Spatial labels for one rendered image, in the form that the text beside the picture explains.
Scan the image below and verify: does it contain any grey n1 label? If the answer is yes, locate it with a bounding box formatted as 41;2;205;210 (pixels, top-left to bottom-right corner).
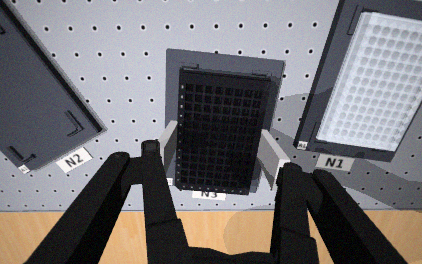
315;154;355;171

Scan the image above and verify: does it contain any white well plate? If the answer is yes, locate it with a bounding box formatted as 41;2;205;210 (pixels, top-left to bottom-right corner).
316;12;422;151

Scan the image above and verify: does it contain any white label reading n3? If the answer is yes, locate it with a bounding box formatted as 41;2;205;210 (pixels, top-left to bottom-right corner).
192;191;226;200

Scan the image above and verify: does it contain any white n2 label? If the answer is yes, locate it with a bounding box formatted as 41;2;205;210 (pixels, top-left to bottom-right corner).
56;147;93;173

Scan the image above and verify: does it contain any grey perforated base plate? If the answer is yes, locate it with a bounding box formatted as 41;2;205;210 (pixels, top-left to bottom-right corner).
0;0;422;213

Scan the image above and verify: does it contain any black well plate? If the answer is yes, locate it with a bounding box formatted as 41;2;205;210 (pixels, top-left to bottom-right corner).
175;69;271;196

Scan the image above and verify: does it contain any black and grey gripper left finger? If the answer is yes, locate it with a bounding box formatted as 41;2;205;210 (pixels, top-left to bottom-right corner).
23;120;194;264

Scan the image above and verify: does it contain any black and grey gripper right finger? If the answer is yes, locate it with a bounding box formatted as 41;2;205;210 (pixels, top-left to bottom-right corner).
257;129;408;264

